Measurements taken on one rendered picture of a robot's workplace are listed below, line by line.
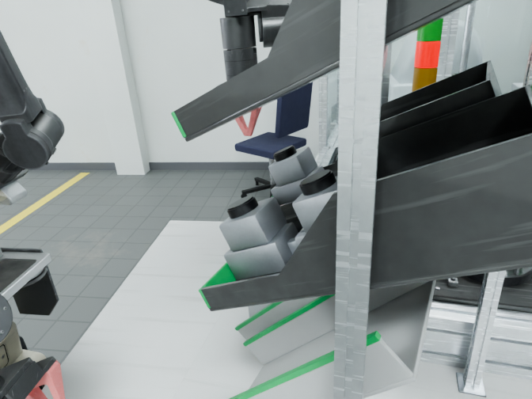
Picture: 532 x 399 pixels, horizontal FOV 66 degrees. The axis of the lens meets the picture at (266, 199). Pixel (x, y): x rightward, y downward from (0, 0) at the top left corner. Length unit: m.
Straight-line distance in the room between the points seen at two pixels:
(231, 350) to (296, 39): 0.65
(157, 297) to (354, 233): 0.77
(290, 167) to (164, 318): 0.51
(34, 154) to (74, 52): 3.64
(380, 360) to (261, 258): 0.13
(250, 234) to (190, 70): 3.68
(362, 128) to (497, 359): 0.64
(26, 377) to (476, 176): 0.48
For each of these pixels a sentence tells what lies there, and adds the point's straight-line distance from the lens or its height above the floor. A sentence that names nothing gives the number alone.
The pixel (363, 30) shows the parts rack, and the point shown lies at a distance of 0.21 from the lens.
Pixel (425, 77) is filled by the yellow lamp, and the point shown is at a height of 1.29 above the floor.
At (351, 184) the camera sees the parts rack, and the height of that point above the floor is 1.34.
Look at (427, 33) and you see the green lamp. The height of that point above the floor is 1.38.
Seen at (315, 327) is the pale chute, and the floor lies 1.09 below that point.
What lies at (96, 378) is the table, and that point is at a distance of 0.84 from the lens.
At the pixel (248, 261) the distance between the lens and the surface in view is 0.39.
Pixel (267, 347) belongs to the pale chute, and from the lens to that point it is 0.57.
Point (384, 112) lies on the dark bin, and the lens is 0.53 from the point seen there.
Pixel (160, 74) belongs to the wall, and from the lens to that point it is 4.12.
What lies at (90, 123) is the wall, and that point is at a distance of 4.58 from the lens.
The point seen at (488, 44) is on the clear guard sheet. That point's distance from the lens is 2.11.
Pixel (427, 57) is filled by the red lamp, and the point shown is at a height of 1.33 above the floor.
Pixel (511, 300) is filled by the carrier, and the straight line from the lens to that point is 0.81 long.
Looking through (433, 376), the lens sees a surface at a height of 0.86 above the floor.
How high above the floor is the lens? 1.43
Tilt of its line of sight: 25 degrees down
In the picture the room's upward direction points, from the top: 4 degrees counter-clockwise
